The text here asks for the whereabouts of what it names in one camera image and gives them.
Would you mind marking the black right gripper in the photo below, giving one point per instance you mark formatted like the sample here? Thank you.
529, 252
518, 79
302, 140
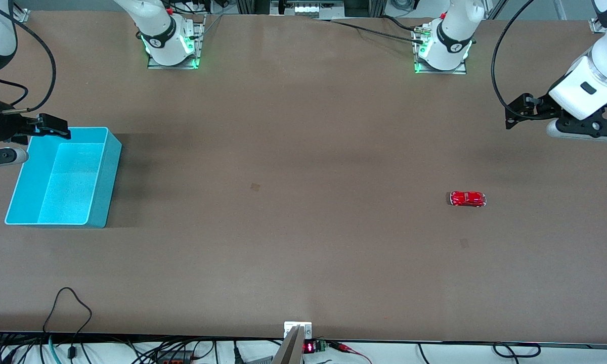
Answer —
5, 127

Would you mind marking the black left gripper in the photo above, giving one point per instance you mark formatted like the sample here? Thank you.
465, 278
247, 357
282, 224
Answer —
539, 107

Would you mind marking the red beetle toy car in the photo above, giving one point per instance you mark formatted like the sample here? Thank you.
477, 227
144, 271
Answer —
468, 198

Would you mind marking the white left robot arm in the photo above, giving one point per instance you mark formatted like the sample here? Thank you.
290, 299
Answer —
602, 71

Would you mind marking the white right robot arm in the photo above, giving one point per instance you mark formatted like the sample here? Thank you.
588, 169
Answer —
164, 30

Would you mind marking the blue plastic box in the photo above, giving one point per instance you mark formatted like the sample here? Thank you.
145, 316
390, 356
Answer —
71, 187

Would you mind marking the white lit device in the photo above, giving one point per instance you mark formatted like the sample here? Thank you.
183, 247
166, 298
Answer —
313, 7

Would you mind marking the black power strip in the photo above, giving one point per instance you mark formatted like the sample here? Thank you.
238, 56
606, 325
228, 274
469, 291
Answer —
174, 358

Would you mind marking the red digit display module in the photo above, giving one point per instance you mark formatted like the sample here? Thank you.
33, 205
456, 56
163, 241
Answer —
309, 347

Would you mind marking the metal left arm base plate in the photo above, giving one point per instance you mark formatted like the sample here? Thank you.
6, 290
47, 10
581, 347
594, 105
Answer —
460, 72

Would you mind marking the aluminium frame corner bracket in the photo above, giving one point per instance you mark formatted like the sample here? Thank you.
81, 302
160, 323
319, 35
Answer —
23, 15
598, 25

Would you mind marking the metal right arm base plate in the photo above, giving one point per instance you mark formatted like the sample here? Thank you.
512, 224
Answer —
200, 40

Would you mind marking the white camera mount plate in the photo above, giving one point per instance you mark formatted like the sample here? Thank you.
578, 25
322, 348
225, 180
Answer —
289, 326

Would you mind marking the grey metal camera bar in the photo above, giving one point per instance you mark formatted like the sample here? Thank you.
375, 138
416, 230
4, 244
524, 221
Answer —
291, 351

